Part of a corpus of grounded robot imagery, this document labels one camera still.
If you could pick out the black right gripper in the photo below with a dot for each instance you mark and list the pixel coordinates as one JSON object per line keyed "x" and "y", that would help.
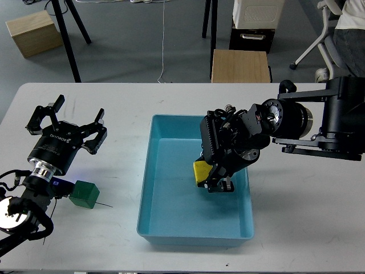
{"x": 228, "y": 145}

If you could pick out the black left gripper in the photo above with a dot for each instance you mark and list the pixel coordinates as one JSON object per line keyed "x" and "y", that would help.
{"x": 57, "y": 148}

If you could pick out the yellow block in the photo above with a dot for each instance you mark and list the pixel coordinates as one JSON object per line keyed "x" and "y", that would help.
{"x": 201, "y": 171}

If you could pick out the green block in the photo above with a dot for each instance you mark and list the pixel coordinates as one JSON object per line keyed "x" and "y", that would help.
{"x": 85, "y": 194}

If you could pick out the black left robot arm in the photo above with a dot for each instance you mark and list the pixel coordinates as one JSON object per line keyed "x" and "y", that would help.
{"x": 24, "y": 205}

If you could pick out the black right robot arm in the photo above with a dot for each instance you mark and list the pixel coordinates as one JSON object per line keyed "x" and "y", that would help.
{"x": 328, "y": 123}

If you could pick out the light blue plastic box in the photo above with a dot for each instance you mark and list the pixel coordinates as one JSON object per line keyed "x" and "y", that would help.
{"x": 173, "y": 210}

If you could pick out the light wooden box left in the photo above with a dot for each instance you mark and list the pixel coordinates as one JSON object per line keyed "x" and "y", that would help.
{"x": 34, "y": 34}

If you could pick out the wooden box center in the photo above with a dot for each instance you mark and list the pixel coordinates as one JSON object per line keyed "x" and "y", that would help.
{"x": 238, "y": 66}

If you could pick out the black drawer box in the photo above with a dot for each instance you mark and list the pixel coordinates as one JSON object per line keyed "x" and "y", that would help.
{"x": 251, "y": 39}

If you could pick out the white appliance box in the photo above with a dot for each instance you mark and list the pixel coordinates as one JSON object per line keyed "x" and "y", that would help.
{"x": 257, "y": 14}

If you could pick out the black stand legs center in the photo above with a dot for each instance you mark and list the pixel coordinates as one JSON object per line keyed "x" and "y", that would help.
{"x": 210, "y": 16}

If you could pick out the black tripod legs left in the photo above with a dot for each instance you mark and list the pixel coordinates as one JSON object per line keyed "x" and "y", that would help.
{"x": 65, "y": 37}

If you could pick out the white office chair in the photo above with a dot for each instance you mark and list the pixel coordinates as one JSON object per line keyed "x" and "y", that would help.
{"x": 331, "y": 11}

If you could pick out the seated person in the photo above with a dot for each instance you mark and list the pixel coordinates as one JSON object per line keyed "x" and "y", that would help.
{"x": 349, "y": 36}

